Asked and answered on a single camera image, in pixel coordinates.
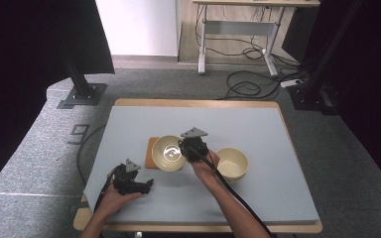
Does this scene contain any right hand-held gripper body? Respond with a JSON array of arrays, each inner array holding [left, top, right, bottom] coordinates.
[[180, 126, 210, 164]]

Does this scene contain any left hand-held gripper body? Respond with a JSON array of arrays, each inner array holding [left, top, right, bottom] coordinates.
[[112, 158, 143, 195]]

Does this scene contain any cream ceramic bowl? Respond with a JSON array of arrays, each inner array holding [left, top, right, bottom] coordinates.
[[214, 147, 250, 182], [151, 134, 189, 174]]

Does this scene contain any person's right hand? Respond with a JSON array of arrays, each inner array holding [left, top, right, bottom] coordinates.
[[190, 149, 221, 186]]

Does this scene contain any person's left hand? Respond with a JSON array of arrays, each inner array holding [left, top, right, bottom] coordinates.
[[95, 167, 144, 221]]

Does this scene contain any grey table mat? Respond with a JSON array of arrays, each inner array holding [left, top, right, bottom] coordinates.
[[82, 105, 321, 226]]

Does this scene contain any orange slotted trivet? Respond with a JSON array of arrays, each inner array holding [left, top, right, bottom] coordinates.
[[144, 136, 162, 170]]

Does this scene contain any wooden table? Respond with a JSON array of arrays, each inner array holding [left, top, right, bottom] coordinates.
[[72, 97, 323, 234]]

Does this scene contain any white power strip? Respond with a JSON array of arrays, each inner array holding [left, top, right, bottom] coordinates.
[[280, 78, 304, 89]]

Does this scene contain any white metal-legged desk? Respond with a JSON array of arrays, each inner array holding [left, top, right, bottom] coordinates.
[[191, 0, 321, 77]]

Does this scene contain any black metal stand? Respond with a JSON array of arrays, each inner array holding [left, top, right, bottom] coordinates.
[[288, 0, 366, 116]]

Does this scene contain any black curtain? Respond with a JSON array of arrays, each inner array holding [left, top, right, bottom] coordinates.
[[280, 0, 381, 196], [0, 0, 115, 199]]

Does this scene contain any left hand-held gripper cable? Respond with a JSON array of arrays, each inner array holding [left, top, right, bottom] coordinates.
[[93, 174, 115, 213]]

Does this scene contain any hand-held gripper cable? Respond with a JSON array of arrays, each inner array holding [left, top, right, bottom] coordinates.
[[93, 174, 115, 213], [200, 154, 275, 238]]

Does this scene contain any black floor cable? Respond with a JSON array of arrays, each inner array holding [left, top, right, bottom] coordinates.
[[75, 123, 108, 186]]

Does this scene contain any right hand-held gripper cable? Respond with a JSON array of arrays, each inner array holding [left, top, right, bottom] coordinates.
[[200, 154, 275, 238]]

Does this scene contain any tangle of black floor cables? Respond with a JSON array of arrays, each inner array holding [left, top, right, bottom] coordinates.
[[193, 4, 310, 102]]

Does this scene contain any black stand with base plate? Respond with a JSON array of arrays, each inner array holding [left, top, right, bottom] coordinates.
[[57, 54, 109, 110]]

